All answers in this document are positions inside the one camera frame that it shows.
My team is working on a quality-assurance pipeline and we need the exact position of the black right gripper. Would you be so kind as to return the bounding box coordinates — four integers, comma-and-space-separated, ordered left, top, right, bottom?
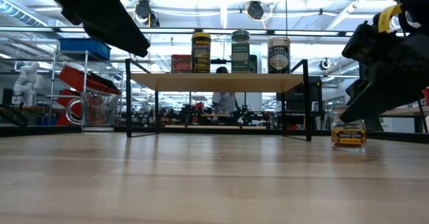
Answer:
339, 21, 429, 124

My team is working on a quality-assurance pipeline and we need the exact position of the small cork-lidded saffron glass jar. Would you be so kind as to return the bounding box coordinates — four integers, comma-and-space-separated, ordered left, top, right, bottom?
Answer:
330, 105, 367, 152

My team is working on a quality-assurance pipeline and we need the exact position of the red smoked paprika tin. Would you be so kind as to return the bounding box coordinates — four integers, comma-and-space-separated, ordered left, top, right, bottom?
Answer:
170, 54, 193, 74

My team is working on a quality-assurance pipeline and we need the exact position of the yellow-lidded chili onion seasoning jar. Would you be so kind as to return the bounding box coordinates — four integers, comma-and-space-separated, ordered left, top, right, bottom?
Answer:
191, 32, 212, 74

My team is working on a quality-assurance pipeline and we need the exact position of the beige-lidded furikake seasoning jar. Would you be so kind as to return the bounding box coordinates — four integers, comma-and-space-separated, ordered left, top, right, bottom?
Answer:
267, 36, 292, 74

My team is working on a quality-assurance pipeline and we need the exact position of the green black pepper tin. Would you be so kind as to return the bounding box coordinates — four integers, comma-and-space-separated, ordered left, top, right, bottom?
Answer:
249, 54, 259, 74

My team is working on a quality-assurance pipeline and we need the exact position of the green-lidded oregano glass jar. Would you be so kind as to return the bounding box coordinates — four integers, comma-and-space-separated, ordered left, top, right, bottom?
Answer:
231, 30, 251, 74

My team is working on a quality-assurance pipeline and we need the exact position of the wooden shelf with black legs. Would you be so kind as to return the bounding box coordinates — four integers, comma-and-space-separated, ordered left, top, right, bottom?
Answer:
125, 58, 312, 142

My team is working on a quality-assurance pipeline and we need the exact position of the black upright tower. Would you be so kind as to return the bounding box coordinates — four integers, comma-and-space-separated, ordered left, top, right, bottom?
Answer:
363, 116, 385, 132

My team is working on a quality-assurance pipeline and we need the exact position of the wooden background workbench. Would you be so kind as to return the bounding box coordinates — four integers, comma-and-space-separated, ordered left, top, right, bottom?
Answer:
381, 105, 429, 133

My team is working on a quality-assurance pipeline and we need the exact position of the blue plastic bin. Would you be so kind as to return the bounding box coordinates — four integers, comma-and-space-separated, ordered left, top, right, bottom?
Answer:
59, 38, 112, 61

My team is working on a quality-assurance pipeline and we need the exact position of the red plastic bin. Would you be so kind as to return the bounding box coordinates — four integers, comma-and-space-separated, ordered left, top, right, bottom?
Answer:
55, 89, 83, 127
57, 65, 122, 96

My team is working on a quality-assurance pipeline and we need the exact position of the black equipment cabinet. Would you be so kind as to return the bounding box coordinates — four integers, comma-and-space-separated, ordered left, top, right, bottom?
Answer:
276, 76, 324, 131

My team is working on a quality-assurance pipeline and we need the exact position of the clear glass measuring cup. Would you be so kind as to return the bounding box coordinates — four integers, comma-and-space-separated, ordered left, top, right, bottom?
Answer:
65, 91, 120, 130

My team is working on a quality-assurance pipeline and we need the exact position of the silver metal rack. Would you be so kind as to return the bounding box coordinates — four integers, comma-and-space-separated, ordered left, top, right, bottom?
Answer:
46, 49, 90, 127

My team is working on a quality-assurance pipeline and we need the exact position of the black background robot station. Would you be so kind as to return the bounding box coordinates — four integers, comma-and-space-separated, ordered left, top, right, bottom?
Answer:
179, 103, 206, 126
234, 105, 257, 127

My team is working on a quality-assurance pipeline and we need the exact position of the person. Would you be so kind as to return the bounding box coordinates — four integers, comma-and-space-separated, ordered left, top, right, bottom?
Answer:
211, 66, 239, 115

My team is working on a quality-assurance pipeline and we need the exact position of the thin black hanging cable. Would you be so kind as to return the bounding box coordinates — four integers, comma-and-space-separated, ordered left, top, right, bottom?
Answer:
417, 99, 429, 133

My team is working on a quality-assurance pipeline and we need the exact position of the yellow strap on right gripper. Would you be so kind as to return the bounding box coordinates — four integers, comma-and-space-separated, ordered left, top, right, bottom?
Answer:
377, 4, 403, 34

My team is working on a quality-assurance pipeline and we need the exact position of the black aluminium rig frame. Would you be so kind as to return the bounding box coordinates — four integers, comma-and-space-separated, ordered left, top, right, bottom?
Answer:
0, 125, 429, 144

